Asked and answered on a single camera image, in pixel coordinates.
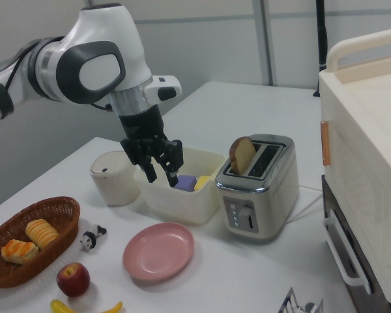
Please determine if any white toaster power cable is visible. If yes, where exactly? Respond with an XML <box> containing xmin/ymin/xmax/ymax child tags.
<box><xmin>285</xmin><ymin>185</ymin><xmax>324</xmax><ymax>225</ymax></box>

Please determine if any pink plate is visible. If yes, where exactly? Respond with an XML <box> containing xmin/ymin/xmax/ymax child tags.
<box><xmin>122</xmin><ymin>222</ymin><xmax>196</xmax><ymax>283</ymax></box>

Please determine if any red apple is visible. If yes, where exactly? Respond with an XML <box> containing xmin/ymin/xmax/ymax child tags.
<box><xmin>56</xmin><ymin>262</ymin><xmax>91</xmax><ymax>298</ymax></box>

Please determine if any cream plastic box with handle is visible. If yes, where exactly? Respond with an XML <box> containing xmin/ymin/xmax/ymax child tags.
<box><xmin>318</xmin><ymin>28</ymin><xmax>391</xmax><ymax>307</ymax></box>

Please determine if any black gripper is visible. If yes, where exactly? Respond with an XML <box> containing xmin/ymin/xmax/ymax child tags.
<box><xmin>118</xmin><ymin>106</ymin><xmax>185</xmax><ymax>189</ymax></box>

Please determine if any orange glazed pastry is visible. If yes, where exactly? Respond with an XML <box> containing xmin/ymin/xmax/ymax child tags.
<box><xmin>1</xmin><ymin>239</ymin><xmax>40</xmax><ymax>265</ymax></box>

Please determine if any cream and chrome toaster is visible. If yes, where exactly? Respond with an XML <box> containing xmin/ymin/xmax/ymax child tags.
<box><xmin>214</xmin><ymin>133</ymin><xmax>300</xmax><ymax>245</ymax></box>

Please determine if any purple foam block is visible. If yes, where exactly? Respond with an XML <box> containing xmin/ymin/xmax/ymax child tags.
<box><xmin>175</xmin><ymin>175</ymin><xmax>197</xmax><ymax>192</ymax></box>

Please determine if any white plastic container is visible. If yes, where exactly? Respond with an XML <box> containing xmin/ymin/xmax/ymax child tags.
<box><xmin>133</xmin><ymin>146</ymin><xmax>227</xmax><ymax>226</ymax></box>

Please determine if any yellow banana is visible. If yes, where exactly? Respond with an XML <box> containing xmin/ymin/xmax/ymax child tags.
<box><xmin>50</xmin><ymin>299</ymin><xmax>123</xmax><ymax>313</ymax></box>

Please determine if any bread slice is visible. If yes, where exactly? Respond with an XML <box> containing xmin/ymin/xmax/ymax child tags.
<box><xmin>228</xmin><ymin>136</ymin><xmax>257</xmax><ymax>175</ymax></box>

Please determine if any small beige trash can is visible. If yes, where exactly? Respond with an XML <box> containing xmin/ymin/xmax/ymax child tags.
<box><xmin>90</xmin><ymin>151</ymin><xmax>141</xmax><ymax>207</ymax></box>

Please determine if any yellow foam block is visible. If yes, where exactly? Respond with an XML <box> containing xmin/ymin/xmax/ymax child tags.
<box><xmin>194</xmin><ymin>175</ymin><xmax>212</xmax><ymax>191</ymax></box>

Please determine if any brown wicker basket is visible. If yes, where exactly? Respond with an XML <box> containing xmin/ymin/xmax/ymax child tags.
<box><xmin>0</xmin><ymin>196</ymin><xmax>81</xmax><ymax>289</ymax></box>

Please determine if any striped yellow bread roll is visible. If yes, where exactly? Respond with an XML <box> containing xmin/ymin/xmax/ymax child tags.
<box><xmin>25</xmin><ymin>218</ymin><xmax>60</xmax><ymax>250</ymax></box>

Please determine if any panda toy figure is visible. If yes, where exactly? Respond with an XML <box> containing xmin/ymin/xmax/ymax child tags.
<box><xmin>80</xmin><ymin>224</ymin><xmax>108</xmax><ymax>252</ymax></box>

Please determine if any black pole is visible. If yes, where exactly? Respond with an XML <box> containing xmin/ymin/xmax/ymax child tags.
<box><xmin>315</xmin><ymin>0</ymin><xmax>328</xmax><ymax>71</ymax></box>

